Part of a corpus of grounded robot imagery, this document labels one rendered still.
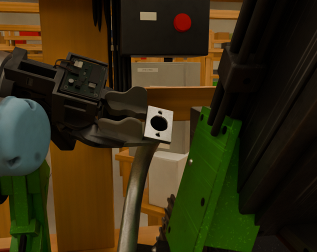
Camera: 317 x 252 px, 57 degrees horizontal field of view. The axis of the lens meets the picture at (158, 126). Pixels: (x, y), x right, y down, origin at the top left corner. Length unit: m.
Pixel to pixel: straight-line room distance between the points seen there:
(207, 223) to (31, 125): 0.22
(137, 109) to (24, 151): 0.20
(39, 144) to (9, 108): 0.05
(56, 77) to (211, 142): 0.20
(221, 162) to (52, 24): 0.48
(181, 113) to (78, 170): 0.30
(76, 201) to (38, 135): 0.46
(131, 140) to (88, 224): 0.40
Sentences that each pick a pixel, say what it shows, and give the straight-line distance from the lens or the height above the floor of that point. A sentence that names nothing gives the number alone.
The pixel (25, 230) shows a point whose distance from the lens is 0.60.
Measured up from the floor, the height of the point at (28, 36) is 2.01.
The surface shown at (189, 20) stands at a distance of 0.58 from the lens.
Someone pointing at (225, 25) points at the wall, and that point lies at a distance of 11.28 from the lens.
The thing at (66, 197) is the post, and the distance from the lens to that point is 0.74.
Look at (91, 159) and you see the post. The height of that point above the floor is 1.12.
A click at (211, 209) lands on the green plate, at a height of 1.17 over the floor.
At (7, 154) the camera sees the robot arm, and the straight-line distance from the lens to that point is 0.28.
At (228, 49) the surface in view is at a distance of 0.29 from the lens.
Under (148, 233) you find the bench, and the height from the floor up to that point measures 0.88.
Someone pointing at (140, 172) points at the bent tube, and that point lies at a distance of 0.50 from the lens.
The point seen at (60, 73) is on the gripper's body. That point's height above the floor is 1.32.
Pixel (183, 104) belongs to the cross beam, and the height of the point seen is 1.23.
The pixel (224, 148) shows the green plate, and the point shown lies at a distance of 0.33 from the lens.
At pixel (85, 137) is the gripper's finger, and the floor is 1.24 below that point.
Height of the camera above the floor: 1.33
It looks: 11 degrees down
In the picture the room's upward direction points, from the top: straight up
